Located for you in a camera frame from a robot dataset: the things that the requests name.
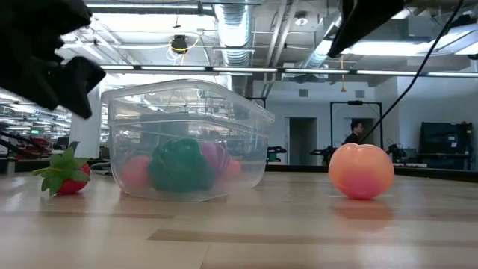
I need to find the purple toy onion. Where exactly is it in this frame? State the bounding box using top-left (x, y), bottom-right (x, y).
top-left (200, 141), bottom-right (232, 179)

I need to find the white building pillar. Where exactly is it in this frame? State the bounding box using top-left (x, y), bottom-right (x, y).
top-left (68, 84), bottom-right (105, 160)

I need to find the orange pink toy peach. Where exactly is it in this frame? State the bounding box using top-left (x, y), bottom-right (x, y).
top-left (328, 143), bottom-right (396, 200)

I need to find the black ceiling device yellow cable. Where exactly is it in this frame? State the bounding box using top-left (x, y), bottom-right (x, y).
top-left (170, 34), bottom-right (190, 55)

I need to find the pink toy ball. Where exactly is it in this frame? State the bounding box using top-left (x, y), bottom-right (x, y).
top-left (120, 155), bottom-right (153, 190)

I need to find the long ceiling light bar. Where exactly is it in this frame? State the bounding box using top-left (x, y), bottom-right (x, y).
top-left (99, 64), bottom-right (478, 78)

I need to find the black aluminium rig frame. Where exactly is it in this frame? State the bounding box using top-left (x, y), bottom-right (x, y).
top-left (264, 163), bottom-right (478, 184)

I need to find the person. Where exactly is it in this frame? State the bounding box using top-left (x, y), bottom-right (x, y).
top-left (342, 118), bottom-right (365, 146)

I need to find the clear plastic tupperware container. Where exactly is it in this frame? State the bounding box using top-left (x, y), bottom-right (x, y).
top-left (100, 78), bottom-right (276, 203)

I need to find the green black background robot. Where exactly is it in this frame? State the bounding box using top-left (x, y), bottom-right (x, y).
top-left (266, 145), bottom-right (288, 164)

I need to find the black background stand frame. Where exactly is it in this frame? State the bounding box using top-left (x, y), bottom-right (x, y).
top-left (329, 99), bottom-right (385, 151)

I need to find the silver spiral air duct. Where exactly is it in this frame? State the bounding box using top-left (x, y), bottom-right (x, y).
top-left (211, 0), bottom-right (256, 99)

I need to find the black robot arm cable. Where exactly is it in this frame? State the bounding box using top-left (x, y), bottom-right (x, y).
top-left (358, 0), bottom-right (465, 145)

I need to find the red toy strawberry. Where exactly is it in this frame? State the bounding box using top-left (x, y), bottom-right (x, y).
top-left (31, 146), bottom-right (92, 197)
top-left (226, 158), bottom-right (243, 179)

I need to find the yellow hanging cord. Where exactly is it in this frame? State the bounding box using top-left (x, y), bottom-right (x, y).
top-left (338, 54), bottom-right (347, 93)

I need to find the silver slanted air duct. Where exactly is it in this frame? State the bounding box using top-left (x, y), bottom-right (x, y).
top-left (298, 0), bottom-right (352, 80)

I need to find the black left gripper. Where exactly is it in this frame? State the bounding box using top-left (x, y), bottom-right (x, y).
top-left (0, 0), bottom-right (108, 120)

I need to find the green toy bell pepper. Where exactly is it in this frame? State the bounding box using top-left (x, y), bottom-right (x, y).
top-left (148, 137), bottom-right (217, 194)

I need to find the black screen cart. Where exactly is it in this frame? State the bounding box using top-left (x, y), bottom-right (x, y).
top-left (418, 121), bottom-right (474, 170)

